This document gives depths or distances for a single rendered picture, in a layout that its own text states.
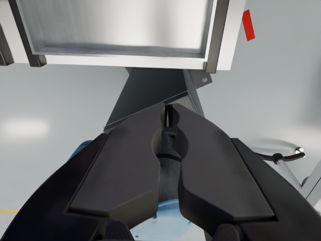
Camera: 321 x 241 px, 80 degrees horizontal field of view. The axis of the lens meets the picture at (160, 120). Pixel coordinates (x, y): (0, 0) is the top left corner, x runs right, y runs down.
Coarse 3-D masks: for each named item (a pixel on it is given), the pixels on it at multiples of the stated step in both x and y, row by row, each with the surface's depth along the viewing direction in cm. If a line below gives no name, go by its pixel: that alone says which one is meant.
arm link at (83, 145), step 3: (87, 141) 35; (90, 141) 36; (81, 144) 35; (84, 144) 35; (87, 144) 34; (78, 147) 33; (81, 147) 33; (84, 147) 33; (75, 150) 33; (78, 150) 33; (75, 153) 32; (72, 156) 32; (69, 159) 31
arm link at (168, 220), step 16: (160, 160) 42; (160, 176) 37; (176, 176) 39; (160, 192) 35; (176, 192) 36; (160, 208) 33; (176, 208) 33; (144, 224) 33; (160, 224) 34; (176, 224) 34; (144, 240) 37; (160, 240) 37
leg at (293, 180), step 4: (280, 160) 141; (280, 164) 139; (284, 164) 137; (280, 168) 138; (284, 168) 135; (288, 168) 134; (284, 172) 134; (288, 172) 132; (288, 176) 130; (292, 176) 128; (288, 180) 130; (292, 180) 126; (296, 180) 125; (292, 184) 125; (296, 184) 123; (300, 184) 124; (296, 188) 122; (300, 188) 120; (320, 212) 107
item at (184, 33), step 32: (32, 0) 28; (64, 0) 28; (96, 0) 28; (128, 0) 28; (160, 0) 28; (192, 0) 27; (32, 32) 28; (64, 32) 30; (96, 32) 30; (128, 32) 30; (160, 32) 30; (192, 32) 30
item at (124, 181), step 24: (144, 120) 10; (120, 144) 8; (144, 144) 8; (96, 168) 7; (120, 168) 7; (144, 168) 7; (96, 192) 6; (120, 192) 6; (144, 192) 6; (120, 216) 6; (144, 216) 7
